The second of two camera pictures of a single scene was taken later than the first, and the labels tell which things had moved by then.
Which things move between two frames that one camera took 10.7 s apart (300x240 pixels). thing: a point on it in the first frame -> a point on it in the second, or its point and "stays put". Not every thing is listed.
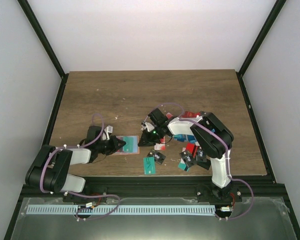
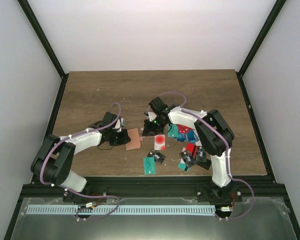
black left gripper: x=115 y=141 -> x=125 y=139
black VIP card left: x=188 y=158 stays put
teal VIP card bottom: x=149 y=165 stays put
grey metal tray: x=259 y=218 stays put
